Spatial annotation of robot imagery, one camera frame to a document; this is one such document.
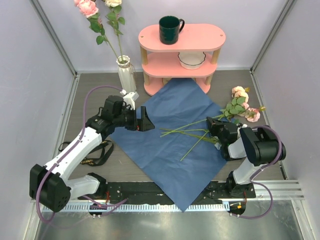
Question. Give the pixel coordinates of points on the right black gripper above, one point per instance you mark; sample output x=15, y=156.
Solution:
x=213, y=124

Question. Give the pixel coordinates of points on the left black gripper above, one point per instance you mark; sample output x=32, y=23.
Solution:
x=144, y=124

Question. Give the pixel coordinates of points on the pink peony flower stem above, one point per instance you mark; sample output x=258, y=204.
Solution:
x=239, y=106

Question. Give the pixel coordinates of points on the blue wrapping paper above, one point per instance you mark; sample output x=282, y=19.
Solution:
x=180, y=102

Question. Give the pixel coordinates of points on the black ribbon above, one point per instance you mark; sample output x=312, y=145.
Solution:
x=99, y=155

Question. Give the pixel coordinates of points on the green leafy flower stem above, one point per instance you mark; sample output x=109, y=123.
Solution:
x=115, y=20

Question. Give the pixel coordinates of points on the pink rose flower stem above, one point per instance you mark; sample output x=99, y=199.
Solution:
x=89, y=9

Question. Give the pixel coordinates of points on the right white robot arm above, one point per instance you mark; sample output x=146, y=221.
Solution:
x=259, y=148

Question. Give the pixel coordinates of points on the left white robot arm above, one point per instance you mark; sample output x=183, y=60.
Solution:
x=51, y=186

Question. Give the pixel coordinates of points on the white ribbed ceramic vase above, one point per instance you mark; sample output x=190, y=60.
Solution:
x=126, y=73

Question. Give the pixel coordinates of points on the artificial flower bunch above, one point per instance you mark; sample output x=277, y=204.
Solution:
x=200, y=134

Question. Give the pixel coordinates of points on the floral round plate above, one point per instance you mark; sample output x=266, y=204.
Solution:
x=166, y=80

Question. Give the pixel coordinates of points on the white scalloped bowl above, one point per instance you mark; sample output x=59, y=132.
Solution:
x=191, y=60

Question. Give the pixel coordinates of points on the pink three-tier shelf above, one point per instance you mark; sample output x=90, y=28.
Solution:
x=161, y=61

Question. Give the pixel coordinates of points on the dark green mug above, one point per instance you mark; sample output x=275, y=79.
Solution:
x=170, y=28

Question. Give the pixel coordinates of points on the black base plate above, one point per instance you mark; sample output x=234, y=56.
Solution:
x=138, y=193

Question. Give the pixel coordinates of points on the white slotted cable duct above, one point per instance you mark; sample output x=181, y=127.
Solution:
x=86, y=206

